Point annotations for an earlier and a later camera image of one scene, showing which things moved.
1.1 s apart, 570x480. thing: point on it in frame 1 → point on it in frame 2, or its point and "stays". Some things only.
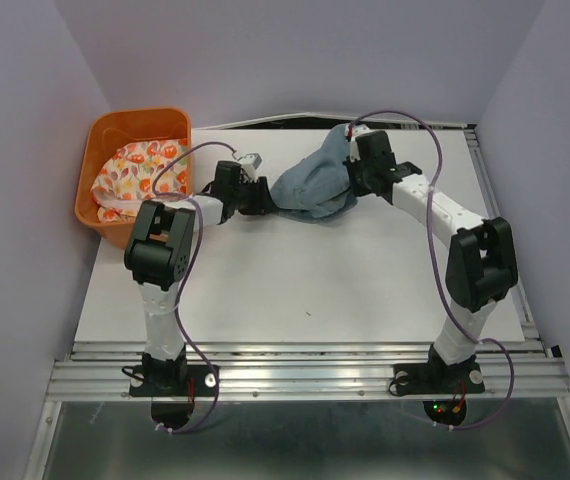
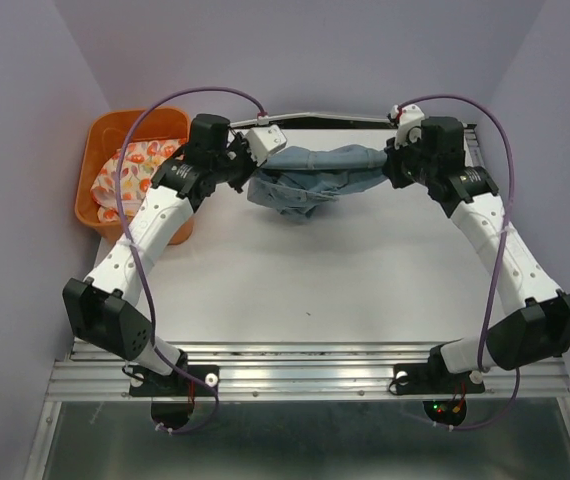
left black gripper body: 250,199 → 239,163
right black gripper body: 358,175 → 411,165
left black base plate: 174,381 stays
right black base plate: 437,379 stays
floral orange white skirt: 138,173 stays
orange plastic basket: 110,130 stays
